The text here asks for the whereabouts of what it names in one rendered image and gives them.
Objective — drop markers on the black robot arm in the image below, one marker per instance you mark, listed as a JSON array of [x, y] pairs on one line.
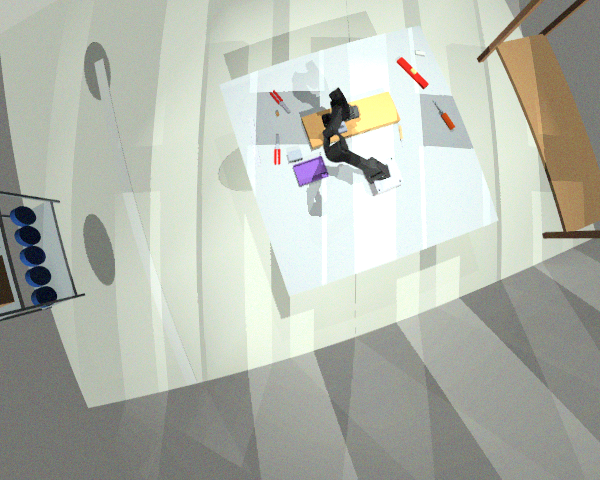
[[339, 152]]

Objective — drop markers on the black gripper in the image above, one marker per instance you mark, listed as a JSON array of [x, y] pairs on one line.
[[327, 117]]

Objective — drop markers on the purple open tray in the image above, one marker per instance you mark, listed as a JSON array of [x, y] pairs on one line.
[[311, 171]]

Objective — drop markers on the red flat bar with small yellow block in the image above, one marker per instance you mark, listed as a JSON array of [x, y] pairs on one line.
[[412, 72]]

